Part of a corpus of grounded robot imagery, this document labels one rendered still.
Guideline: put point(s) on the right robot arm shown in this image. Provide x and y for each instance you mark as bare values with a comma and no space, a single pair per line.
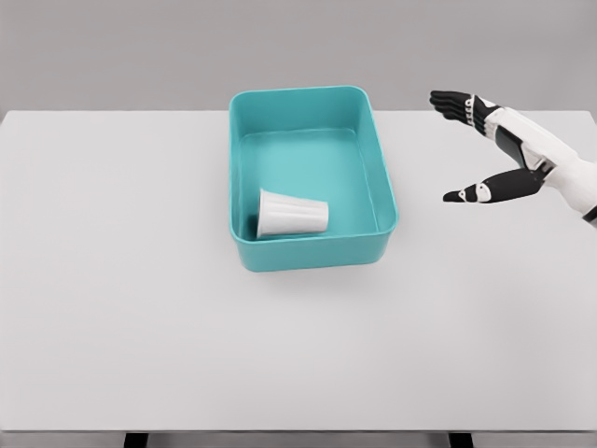
584,183

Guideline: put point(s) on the white paper cup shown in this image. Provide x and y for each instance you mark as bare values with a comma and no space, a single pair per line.
294,214

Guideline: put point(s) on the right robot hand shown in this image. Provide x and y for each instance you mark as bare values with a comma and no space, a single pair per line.
515,135

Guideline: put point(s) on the teal plastic basket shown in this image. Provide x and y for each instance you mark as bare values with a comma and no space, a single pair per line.
308,182

